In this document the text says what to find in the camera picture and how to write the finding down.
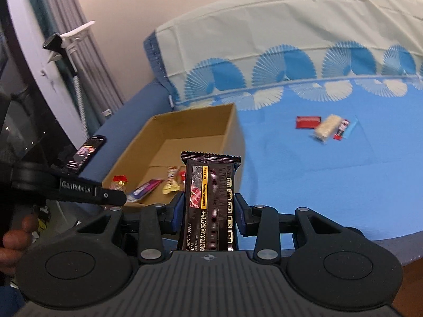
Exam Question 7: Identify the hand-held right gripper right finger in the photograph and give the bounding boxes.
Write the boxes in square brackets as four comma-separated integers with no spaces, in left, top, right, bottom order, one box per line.
[233,193,347,265]

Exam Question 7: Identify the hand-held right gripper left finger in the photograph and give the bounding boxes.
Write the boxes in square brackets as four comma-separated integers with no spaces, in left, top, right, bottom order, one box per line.
[76,192,185,265]

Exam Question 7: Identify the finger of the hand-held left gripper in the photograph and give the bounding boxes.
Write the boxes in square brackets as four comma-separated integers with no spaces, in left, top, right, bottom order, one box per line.
[97,187,128,207]

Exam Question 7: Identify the dark brown cracker packet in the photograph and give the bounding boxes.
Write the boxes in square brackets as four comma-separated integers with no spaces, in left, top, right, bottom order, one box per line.
[177,151,243,252]

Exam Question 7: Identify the red snack packet yellow figure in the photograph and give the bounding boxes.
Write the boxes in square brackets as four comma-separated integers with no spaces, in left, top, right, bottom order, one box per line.
[162,166,186,194]

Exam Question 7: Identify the cardboard box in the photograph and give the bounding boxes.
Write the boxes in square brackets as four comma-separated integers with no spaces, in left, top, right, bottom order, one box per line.
[102,103,246,212]

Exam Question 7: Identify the person's left hand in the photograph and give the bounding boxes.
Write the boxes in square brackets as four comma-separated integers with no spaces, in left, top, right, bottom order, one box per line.
[0,214,39,275]

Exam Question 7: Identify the purple sachet with white end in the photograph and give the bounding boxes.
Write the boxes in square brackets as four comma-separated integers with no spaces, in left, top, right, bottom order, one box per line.
[127,178,164,203]

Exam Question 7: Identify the black smartphone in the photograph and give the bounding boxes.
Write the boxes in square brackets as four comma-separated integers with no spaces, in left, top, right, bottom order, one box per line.
[63,135,107,174]

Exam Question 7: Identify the dark glossy cabinet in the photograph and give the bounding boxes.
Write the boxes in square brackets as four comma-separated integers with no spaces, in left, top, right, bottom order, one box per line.
[0,0,76,172]

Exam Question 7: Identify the blue bed sheet white fans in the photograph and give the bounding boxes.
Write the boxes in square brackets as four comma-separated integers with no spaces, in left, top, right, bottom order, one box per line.
[79,73,423,266]

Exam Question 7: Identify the plain red snack packet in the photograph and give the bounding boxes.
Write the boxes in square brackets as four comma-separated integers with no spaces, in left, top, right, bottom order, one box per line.
[295,116,322,129]

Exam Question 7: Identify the beige rice cracker clear wrapper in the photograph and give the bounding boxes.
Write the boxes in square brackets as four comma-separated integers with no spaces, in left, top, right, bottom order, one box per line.
[312,114,341,143]

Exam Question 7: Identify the grey curtain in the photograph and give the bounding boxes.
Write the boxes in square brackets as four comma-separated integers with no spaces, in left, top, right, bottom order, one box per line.
[20,0,126,136]

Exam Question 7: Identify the blue and red stick packet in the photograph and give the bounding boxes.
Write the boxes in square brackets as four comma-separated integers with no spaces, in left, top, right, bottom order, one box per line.
[333,119,350,141]

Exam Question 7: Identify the black clamp holder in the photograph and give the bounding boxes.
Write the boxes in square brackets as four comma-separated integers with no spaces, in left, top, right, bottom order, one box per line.
[42,33,78,73]

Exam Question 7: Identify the light blue stick sachet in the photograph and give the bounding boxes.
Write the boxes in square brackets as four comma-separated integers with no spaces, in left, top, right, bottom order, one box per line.
[342,118,359,138]

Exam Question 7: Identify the white clip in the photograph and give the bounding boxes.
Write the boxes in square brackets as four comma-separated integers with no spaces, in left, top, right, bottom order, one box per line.
[48,21,96,63]

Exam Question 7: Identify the white rounded panel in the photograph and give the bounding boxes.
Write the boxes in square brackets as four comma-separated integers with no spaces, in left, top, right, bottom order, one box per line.
[5,0,90,146]

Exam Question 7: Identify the pale pillow with blue fans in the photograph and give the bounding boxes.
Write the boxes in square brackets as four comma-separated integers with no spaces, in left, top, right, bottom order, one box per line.
[143,0,423,111]

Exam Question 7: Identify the white coiled cable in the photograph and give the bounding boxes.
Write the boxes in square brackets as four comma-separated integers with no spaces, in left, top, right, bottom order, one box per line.
[73,74,89,139]

